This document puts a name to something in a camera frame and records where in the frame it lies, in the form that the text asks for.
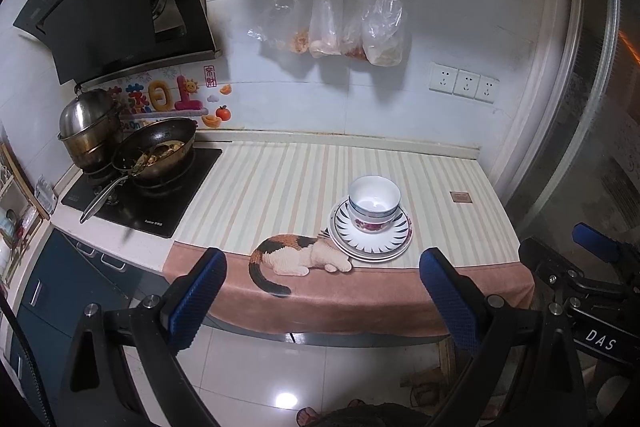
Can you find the wide clear plastic bag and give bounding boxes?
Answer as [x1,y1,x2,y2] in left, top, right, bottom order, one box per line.
[361,0,405,68]

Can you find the person's foot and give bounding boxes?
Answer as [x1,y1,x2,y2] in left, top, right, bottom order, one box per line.
[295,399,368,427]

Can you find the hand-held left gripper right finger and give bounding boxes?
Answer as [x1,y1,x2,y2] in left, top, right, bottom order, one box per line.
[419,248,601,427]

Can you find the dark blue cabinet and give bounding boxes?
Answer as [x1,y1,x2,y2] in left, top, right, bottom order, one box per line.
[10,227,173,427]

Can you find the wok with food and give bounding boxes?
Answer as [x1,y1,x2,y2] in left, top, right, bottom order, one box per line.
[80,117,197,224]

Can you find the wooden shelf rack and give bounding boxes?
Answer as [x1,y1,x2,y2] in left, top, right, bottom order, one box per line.
[0,142,43,288]

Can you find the blue petal pattern plate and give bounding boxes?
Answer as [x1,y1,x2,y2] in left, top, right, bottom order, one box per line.
[331,199,411,255]

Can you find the clear plastic bag orange contents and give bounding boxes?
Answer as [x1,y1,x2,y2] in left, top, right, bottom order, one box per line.
[247,0,313,55]

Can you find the clear plastic bag red contents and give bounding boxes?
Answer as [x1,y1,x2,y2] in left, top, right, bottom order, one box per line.
[340,14,371,62]

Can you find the red floral bowl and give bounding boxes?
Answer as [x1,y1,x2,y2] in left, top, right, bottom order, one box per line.
[349,202,402,234]

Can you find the white wall socket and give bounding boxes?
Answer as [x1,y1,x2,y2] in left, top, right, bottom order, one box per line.
[428,62,458,92]
[475,74,501,104]
[453,69,482,98]

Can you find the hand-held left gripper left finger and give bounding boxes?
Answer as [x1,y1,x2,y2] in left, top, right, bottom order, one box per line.
[57,247,228,427]

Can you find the large pink floral plate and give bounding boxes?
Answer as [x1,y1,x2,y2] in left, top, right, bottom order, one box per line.
[327,201,415,263]

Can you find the colourful wall stickers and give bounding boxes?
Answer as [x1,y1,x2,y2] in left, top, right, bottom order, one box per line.
[97,64,236,130]

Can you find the tall clear plastic bag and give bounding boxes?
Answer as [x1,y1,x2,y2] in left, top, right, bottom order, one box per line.
[307,0,346,60]

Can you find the steel steamer pot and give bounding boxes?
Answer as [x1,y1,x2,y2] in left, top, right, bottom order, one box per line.
[57,84,125,170]

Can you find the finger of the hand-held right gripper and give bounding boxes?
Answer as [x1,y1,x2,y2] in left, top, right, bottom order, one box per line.
[572,223,640,272]
[517,237,588,305]

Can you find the striped cat print mat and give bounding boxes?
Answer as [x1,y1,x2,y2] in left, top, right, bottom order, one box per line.
[162,142,536,338]

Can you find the black cooktop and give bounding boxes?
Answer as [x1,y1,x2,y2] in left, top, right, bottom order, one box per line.
[61,147,223,239]

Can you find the white bowl dark rim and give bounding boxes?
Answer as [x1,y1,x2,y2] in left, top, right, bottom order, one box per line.
[348,175,402,219]

